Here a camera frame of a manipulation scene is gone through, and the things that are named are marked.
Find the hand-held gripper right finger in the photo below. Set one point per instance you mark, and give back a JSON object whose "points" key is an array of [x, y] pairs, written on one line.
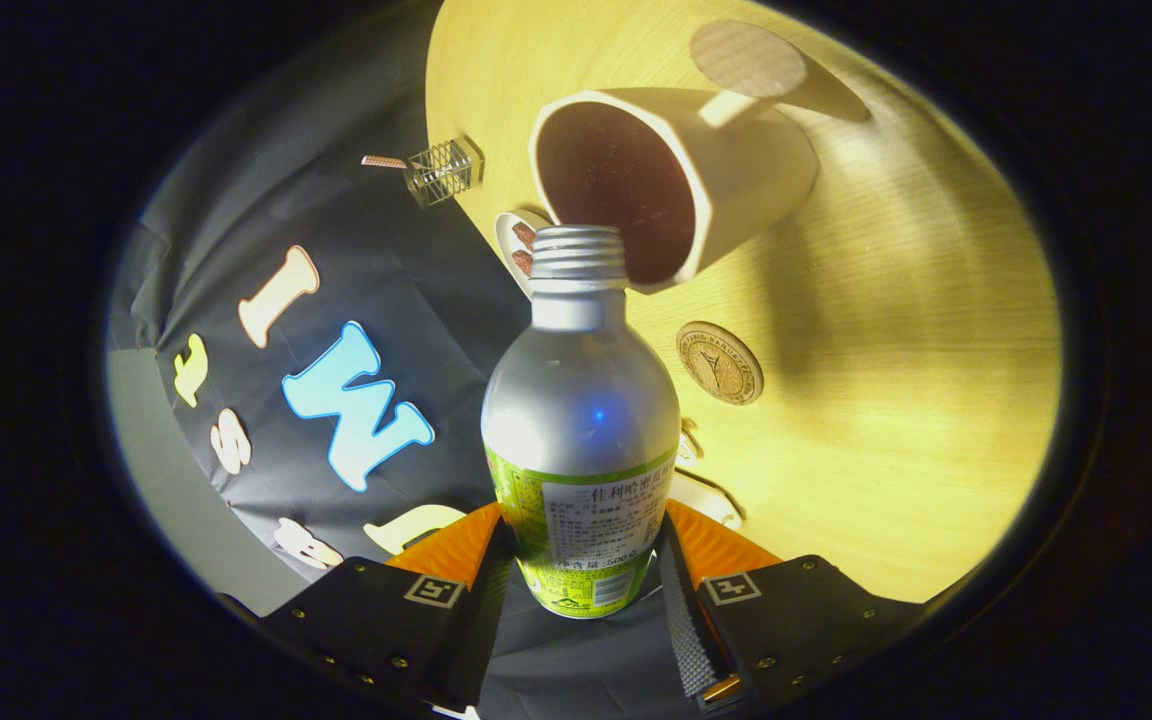
{"points": [[796, 610]]}

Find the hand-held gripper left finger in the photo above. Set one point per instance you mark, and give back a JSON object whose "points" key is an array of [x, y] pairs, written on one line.
{"points": [[366, 610]]}

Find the round cork coaster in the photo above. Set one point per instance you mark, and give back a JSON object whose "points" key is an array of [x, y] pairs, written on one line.
{"points": [[719, 362]]}

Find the silver bottle with green label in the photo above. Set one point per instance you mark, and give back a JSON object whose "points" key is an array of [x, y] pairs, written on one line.
{"points": [[581, 400]]}

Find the white divided dish of beans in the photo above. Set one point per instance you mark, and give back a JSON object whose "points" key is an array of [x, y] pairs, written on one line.
{"points": [[706, 498]]}

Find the wooden table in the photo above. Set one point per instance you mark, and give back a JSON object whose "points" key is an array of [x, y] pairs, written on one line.
{"points": [[916, 400]]}

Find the black backdrop cloth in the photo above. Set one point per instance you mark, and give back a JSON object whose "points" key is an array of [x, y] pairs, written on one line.
{"points": [[386, 260]]}

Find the red-brown meat piece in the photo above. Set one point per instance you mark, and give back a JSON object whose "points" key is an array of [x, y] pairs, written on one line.
{"points": [[524, 263], [524, 235]]}

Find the white round plate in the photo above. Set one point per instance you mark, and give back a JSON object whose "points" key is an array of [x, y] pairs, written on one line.
{"points": [[504, 240]]}

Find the pink striped straw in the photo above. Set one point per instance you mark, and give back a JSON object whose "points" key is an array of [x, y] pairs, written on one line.
{"points": [[383, 161]]}

